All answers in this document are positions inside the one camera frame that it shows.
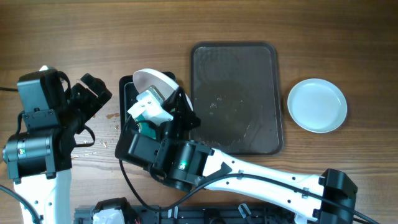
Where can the dark brown serving tray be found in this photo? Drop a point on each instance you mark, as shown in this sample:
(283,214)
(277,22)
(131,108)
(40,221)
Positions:
(235,91)

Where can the white plate stain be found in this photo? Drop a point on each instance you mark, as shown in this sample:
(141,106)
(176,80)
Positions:
(147,77)

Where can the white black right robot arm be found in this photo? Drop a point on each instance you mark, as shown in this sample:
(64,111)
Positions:
(191,166)

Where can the black water tub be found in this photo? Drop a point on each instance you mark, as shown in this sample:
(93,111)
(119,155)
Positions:
(127,97)

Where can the white plate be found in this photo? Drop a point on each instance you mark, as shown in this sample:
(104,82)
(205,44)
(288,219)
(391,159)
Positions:
(317,105)

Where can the green yellow sponge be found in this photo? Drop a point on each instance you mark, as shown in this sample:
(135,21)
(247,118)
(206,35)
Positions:
(146,127)

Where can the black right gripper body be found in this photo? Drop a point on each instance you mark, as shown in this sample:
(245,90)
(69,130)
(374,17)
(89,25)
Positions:
(184,122)

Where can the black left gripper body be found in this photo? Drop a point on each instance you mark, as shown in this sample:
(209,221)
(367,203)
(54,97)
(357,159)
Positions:
(83,105)

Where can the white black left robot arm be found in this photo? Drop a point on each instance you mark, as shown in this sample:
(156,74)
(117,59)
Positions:
(39,160)

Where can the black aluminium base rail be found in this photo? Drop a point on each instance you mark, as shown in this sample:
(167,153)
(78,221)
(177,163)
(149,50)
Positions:
(119,210)

